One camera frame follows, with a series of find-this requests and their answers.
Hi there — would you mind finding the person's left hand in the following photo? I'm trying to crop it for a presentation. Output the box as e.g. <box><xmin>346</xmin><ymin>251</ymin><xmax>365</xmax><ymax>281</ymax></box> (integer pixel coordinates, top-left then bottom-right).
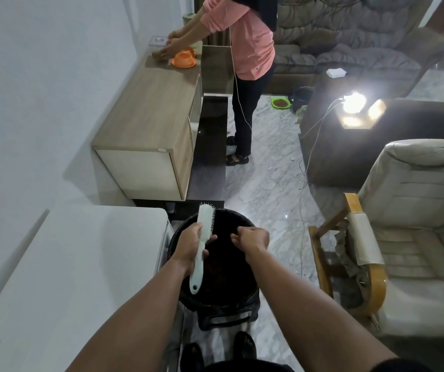
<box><xmin>171</xmin><ymin>222</ymin><xmax>218</xmax><ymax>275</ymax></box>

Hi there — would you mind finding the person's right hand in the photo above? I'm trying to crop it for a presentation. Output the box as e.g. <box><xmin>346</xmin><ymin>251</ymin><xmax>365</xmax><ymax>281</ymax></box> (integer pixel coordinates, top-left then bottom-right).
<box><xmin>230</xmin><ymin>226</ymin><xmax>270</xmax><ymax>265</ymax></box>

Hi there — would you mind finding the white hair brush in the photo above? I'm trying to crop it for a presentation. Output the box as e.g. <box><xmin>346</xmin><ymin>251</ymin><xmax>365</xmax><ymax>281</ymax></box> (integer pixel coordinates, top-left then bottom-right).
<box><xmin>189</xmin><ymin>203</ymin><xmax>216</xmax><ymax>296</ymax></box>

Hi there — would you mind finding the person's left forearm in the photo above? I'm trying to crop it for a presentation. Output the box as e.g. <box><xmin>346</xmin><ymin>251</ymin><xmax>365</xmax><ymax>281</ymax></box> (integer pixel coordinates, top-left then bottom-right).
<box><xmin>66</xmin><ymin>258</ymin><xmax>190</xmax><ymax>372</ymax></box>

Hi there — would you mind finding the person's right forearm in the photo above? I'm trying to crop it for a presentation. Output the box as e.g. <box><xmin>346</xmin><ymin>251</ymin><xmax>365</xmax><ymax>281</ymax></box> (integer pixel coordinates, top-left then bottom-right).
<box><xmin>245</xmin><ymin>247</ymin><xmax>401</xmax><ymax>372</ymax></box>

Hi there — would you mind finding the black trash bin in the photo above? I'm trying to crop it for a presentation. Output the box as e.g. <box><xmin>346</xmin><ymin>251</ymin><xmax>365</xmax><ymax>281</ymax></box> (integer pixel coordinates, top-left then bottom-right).
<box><xmin>168</xmin><ymin>208</ymin><xmax>262</xmax><ymax>331</ymax></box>

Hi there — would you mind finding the dark low shelf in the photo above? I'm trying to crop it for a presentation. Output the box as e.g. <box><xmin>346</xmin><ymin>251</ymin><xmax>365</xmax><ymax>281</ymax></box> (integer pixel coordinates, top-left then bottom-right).
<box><xmin>133</xmin><ymin>94</ymin><xmax>229</xmax><ymax>213</ymax></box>

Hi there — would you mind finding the person's black shoe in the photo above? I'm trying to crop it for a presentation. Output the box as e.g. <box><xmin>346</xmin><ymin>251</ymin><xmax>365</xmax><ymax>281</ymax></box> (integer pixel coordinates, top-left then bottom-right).
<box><xmin>233</xmin><ymin>331</ymin><xmax>257</xmax><ymax>361</ymax></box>
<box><xmin>180</xmin><ymin>343</ymin><xmax>205</xmax><ymax>372</ymax></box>

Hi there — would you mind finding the wooden sideboard cabinet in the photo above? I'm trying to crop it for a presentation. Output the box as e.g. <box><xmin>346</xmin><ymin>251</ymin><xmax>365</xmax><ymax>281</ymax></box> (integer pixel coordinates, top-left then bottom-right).
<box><xmin>92</xmin><ymin>42</ymin><xmax>204</xmax><ymax>202</ymax></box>

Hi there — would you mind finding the white table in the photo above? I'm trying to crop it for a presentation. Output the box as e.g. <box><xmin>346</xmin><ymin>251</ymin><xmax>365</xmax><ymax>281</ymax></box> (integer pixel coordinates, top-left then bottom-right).
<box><xmin>0</xmin><ymin>205</ymin><xmax>175</xmax><ymax>372</ymax></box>

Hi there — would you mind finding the cream leather armchair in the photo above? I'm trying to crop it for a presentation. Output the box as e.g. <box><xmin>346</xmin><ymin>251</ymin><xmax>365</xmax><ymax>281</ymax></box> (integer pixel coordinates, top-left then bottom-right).
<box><xmin>309</xmin><ymin>139</ymin><xmax>444</xmax><ymax>341</ymax></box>

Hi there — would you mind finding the dark brown armchair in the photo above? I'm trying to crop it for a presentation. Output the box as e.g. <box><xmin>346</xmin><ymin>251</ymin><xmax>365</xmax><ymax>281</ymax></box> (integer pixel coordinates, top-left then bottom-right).
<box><xmin>299</xmin><ymin>66</ymin><xmax>444</xmax><ymax>189</ymax></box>

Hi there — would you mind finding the bright lamp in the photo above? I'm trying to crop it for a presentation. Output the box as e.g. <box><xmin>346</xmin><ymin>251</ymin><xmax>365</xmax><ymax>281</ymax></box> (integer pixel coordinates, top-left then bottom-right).
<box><xmin>341</xmin><ymin>92</ymin><xmax>367</xmax><ymax>115</ymax></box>

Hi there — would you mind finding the orange bowl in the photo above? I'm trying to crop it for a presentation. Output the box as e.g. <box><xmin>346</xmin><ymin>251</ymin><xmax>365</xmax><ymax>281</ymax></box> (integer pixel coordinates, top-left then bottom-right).
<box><xmin>171</xmin><ymin>47</ymin><xmax>198</xmax><ymax>69</ymax></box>

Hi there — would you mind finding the grey patterned sofa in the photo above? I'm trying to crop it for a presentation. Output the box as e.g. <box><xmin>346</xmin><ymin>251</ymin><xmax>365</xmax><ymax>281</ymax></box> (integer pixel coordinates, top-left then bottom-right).
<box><xmin>265</xmin><ymin>0</ymin><xmax>436</xmax><ymax>97</ymax></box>

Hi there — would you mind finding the white cable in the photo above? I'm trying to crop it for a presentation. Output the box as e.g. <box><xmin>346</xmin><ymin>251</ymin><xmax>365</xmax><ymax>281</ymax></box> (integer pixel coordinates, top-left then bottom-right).
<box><xmin>298</xmin><ymin>97</ymin><xmax>347</xmax><ymax>190</ymax></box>

